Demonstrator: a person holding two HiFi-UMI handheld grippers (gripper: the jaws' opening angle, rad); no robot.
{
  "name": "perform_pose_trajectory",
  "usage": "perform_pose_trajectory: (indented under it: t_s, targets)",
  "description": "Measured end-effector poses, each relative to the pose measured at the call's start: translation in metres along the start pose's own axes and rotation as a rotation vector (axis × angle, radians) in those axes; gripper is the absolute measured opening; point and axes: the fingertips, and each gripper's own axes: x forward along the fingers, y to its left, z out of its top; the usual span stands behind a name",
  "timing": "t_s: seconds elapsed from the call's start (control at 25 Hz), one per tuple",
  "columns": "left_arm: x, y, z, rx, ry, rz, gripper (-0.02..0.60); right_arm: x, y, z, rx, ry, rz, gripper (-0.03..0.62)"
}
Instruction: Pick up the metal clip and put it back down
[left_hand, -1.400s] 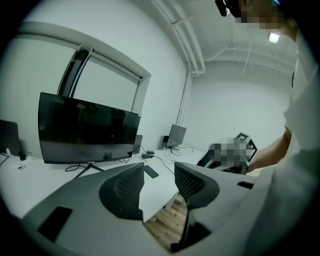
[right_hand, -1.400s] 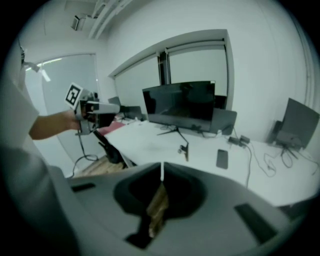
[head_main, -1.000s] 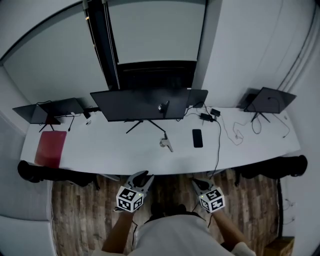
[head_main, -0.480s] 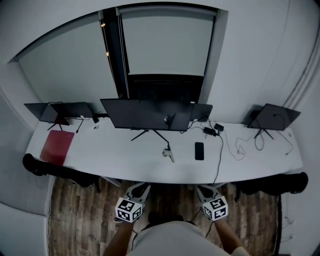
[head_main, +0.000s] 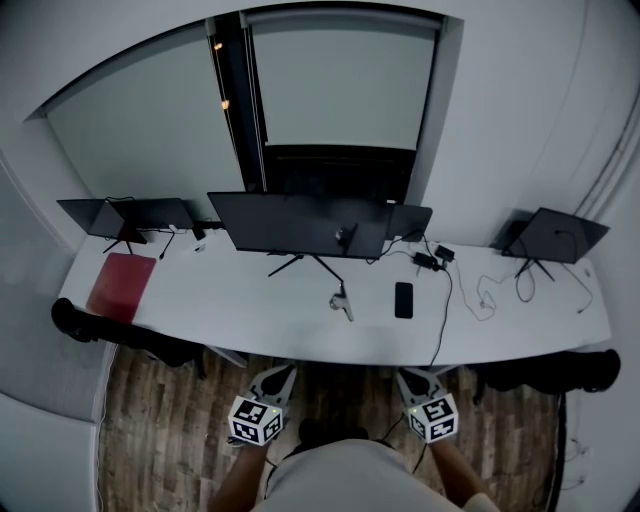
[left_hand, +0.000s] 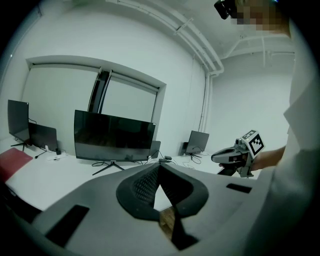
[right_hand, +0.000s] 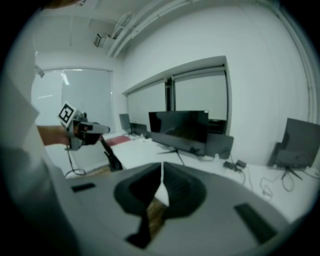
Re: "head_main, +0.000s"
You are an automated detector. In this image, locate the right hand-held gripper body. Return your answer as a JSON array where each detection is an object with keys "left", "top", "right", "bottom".
[{"left": 405, "top": 392, "right": 460, "bottom": 444}]

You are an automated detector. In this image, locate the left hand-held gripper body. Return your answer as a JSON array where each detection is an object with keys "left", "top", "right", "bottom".
[{"left": 228, "top": 394, "right": 294, "bottom": 446}]

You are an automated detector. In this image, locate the small phone stand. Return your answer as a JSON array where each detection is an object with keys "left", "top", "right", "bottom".
[{"left": 328, "top": 279, "right": 355, "bottom": 323}]

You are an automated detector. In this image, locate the person's right forearm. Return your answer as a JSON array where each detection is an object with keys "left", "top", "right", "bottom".
[{"left": 429, "top": 439, "right": 494, "bottom": 504}]

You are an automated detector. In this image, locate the person's left forearm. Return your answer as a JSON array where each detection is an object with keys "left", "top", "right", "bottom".
[{"left": 207, "top": 442, "right": 271, "bottom": 512}]

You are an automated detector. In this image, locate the person's left black shoe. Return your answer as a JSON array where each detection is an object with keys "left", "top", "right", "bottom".
[{"left": 298, "top": 418, "right": 329, "bottom": 449}]

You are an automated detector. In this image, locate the black smartphone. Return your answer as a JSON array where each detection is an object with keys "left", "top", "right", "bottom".
[{"left": 394, "top": 281, "right": 415, "bottom": 320}]

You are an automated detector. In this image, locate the person's light shirt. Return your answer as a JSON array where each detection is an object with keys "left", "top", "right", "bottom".
[{"left": 249, "top": 438, "right": 501, "bottom": 512}]

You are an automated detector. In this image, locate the black office chair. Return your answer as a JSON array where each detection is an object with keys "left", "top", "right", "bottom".
[
  {"left": 472, "top": 348, "right": 622, "bottom": 405},
  {"left": 50, "top": 297, "right": 209, "bottom": 380}
]

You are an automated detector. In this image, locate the large black monitor on stand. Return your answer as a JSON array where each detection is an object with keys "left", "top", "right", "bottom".
[{"left": 207, "top": 191, "right": 396, "bottom": 279}]

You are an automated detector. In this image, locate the red desk mat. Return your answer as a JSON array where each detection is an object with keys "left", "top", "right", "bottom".
[{"left": 85, "top": 252, "right": 158, "bottom": 326}]

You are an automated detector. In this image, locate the black angled monitor on tripod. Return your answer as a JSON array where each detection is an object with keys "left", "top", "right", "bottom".
[{"left": 492, "top": 207, "right": 611, "bottom": 284}]

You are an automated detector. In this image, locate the dark flat monitor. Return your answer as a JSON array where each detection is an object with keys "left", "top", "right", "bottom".
[{"left": 106, "top": 197, "right": 195, "bottom": 232}]

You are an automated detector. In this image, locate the dark window glass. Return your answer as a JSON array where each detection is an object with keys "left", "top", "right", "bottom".
[{"left": 205, "top": 14, "right": 419, "bottom": 204}]

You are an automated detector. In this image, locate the wide grey roller blind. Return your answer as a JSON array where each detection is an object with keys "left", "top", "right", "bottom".
[{"left": 44, "top": 34, "right": 246, "bottom": 221}]

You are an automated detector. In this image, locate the long black cable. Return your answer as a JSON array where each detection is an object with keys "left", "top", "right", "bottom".
[{"left": 428, "top": 264, "right": 454, "bottom": 369}]

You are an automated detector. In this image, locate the thin white cable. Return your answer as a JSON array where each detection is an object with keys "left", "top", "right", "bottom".
[{"left": 457, "top": 273, "right": 497, "bottom": 321}]

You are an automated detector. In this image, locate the looped black cable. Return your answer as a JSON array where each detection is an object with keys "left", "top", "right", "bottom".
[{"left": 514, "top": 259, "right": 595, "bottom": 315}]

